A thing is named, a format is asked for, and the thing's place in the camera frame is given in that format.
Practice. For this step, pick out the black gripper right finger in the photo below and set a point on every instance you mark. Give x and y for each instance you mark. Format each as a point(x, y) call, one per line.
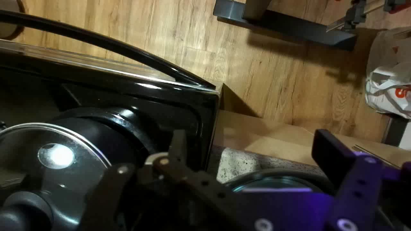
point(364, 187)

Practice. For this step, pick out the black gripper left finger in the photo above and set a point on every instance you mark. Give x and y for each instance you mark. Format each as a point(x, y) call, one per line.
point(235, 212)

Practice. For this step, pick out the glass pot lid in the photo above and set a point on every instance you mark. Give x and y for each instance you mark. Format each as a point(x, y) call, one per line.
point(48, 174)

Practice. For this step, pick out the white plastic bag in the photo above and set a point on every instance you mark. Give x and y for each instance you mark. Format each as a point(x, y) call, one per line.
point(388, 74)

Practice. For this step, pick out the black electric stove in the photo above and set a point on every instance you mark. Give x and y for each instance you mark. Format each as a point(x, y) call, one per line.
point(125, 116)

